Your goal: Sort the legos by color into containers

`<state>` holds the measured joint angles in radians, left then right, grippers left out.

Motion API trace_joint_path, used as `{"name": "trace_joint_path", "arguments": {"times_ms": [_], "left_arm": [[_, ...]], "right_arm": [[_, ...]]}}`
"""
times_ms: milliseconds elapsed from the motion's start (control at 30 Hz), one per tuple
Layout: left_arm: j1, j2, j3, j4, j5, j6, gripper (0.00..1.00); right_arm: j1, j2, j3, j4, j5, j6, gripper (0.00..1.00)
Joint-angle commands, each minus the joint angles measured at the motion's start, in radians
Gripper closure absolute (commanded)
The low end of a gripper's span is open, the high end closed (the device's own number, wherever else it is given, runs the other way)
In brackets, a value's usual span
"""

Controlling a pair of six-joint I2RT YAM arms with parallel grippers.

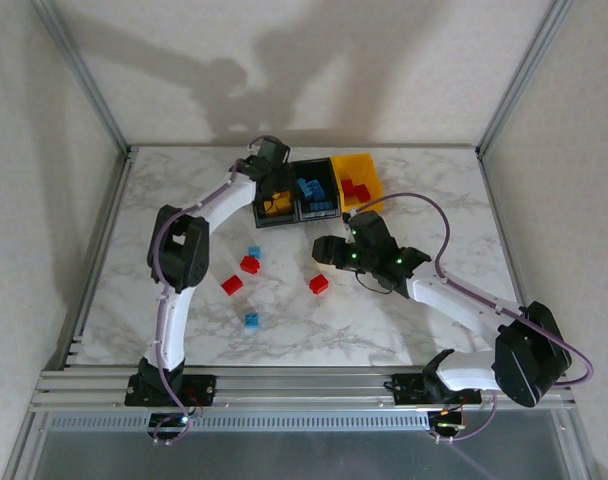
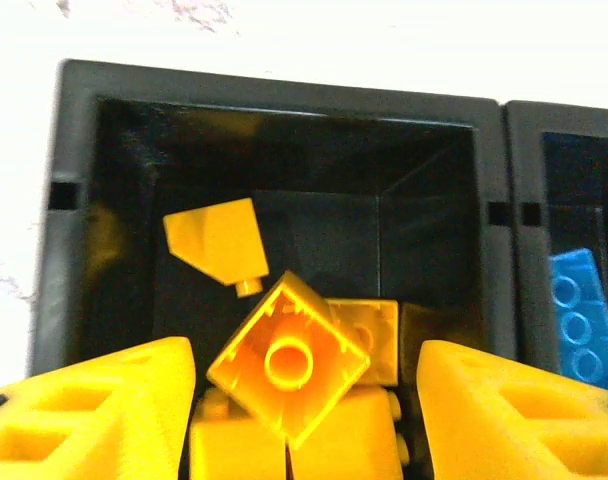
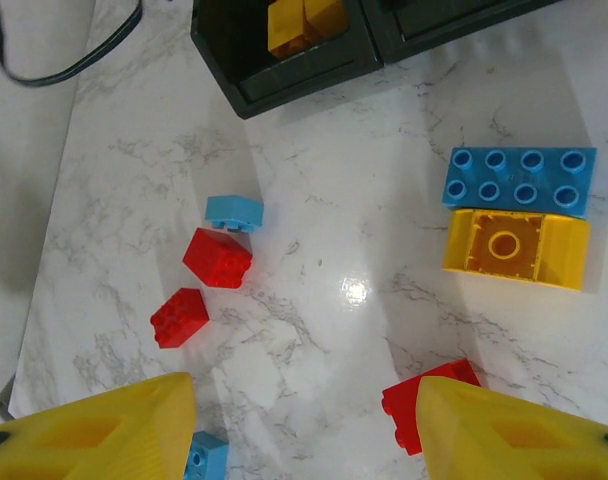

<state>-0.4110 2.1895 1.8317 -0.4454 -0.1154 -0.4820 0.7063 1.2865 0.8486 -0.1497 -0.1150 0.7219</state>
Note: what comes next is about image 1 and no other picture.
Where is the black plastic bin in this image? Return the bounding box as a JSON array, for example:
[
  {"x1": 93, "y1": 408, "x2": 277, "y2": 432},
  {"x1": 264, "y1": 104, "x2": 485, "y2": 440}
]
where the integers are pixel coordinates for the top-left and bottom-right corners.
[
  {"x1": 252, "y1": 164, "x2": 301, "y2": 230},
  {"x1": 289, "y1": 157, "x2": 343, "y2": 224}
]

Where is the yellow plastic bin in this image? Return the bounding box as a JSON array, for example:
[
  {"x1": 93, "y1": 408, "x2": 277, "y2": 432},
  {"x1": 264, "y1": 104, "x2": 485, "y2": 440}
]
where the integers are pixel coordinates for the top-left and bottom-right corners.
[{"x1": 330, "y1": 151, "x2": 386, "y2": 217}]

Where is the black controller box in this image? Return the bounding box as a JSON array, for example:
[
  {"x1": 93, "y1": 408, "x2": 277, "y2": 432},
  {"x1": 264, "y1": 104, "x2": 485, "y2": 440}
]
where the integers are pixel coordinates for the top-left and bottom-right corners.
[
  {"x1": 148, "y1": 412, "x2": 194, "y2": 431},
  {"x1": 426, "y1": 410, "x2": 466, "y2": 431}
]

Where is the thin black right gripper cable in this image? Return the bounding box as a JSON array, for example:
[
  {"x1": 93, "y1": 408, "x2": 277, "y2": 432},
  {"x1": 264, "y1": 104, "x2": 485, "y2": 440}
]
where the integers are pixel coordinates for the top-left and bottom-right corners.
[{"x1": 356, "y1": 269, "x2": 391, "y2": 297}]

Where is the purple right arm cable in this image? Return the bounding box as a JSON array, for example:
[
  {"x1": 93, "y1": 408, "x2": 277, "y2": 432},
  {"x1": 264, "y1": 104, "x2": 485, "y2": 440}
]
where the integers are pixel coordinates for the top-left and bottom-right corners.
[{"x1": 351, "y1": 192, "x2": 595, "y2": 444}]

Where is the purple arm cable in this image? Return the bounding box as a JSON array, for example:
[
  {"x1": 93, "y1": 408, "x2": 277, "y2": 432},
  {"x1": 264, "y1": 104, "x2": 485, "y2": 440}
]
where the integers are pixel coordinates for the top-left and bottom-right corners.
[
  {"x1": 146, "y1": 134, "x2": 280, "y2": 447},
  {"x1": 351, "y1": 192, "x2": 595, "y2": 444}
]

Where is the aluminium side frame rail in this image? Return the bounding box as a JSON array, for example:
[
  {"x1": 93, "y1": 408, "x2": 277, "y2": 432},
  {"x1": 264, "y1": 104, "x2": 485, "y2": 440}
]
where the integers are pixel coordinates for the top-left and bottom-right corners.
[
  {"x1": 56, "y1": 147, "x2": 138, "y2": 369},
  {"x1": 476, "y1": 148, "x2": 545, "y2": 366}
]

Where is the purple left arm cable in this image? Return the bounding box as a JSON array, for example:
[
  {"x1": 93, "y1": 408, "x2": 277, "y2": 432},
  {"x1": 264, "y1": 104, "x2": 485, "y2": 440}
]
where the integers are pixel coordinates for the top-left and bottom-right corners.
[{"x1": 146, "y1": 134, "x2": 280, "y2": 447}]

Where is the aluminium front frame rail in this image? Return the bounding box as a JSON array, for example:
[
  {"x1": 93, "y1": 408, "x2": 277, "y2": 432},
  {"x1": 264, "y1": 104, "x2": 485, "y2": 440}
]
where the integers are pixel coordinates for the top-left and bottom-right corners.
[{"x1": 31, "y1": 367, "x2": 578, "y2": 414}]

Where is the grey slotted cable duct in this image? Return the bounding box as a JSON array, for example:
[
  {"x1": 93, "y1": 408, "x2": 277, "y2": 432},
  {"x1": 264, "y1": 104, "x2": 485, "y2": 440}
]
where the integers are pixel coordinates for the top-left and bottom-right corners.
[{"x1": 46, "y1": 412, "x2": 433, "y2": 434}]

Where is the aluminium frame post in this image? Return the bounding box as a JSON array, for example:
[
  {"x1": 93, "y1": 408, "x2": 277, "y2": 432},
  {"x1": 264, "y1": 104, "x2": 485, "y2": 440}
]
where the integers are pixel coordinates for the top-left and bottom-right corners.
[
  {"x1": 28, "y1": 0, "x2": 135, "y2": 159},
  {"x1": 475, "y1": 0, "x2": 578, "y2": 160}
]

